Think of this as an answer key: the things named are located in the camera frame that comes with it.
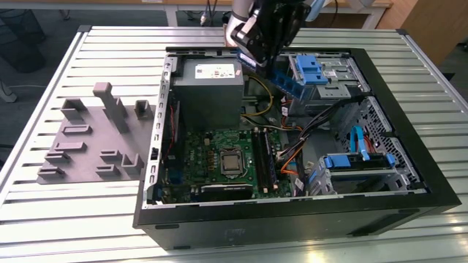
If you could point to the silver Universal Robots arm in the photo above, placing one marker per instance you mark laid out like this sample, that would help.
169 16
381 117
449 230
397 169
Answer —
241 8

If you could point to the installed RAM stick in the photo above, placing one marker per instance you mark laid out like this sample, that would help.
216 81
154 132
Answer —
270 161

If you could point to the blue plastic drive carrier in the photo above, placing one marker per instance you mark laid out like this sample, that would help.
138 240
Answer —
312 69

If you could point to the white framed wooden desk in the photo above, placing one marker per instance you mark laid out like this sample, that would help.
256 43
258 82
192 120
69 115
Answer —
384 4

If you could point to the metal drive cage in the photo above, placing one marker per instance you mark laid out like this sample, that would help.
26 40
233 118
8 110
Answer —
328 93

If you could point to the grey power supply unit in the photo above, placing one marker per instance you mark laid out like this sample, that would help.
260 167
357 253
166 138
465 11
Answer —
208 96

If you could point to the wooden cabinet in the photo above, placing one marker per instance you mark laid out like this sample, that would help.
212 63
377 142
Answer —
424 16

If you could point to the green motherboard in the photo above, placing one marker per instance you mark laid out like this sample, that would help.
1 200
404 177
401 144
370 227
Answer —
197 153

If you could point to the silver CPU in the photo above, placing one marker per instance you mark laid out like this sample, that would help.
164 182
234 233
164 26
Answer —
230 163

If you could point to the hard disk in blue carrier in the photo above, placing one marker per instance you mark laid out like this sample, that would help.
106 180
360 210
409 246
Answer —
337 161

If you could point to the metal disk bay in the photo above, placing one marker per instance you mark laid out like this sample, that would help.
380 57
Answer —
365 174

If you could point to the black graphics card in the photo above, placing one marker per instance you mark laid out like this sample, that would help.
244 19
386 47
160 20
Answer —
222 191

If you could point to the grey parts rack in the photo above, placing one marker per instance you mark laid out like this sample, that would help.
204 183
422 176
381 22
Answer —
90 128

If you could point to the black mesh bin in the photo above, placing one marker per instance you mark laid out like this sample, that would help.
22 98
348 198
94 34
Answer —
21 41

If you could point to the black open PC case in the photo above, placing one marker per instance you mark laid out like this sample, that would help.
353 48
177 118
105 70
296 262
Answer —
292 219

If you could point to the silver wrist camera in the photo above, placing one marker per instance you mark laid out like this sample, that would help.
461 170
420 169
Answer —
252 41

